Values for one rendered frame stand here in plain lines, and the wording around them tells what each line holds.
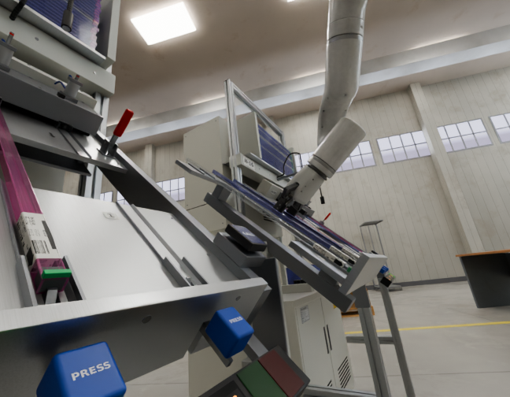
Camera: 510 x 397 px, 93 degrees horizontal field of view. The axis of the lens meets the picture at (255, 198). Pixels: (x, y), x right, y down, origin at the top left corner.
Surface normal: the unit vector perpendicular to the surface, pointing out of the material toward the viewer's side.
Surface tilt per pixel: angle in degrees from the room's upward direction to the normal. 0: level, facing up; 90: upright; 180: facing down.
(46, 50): 90
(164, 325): 133
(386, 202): 90
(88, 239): 43
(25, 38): 90
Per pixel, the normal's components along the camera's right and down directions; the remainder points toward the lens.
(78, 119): 0.69, 0.46
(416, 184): -0.22, -0.27
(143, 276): 0.49, -0.87
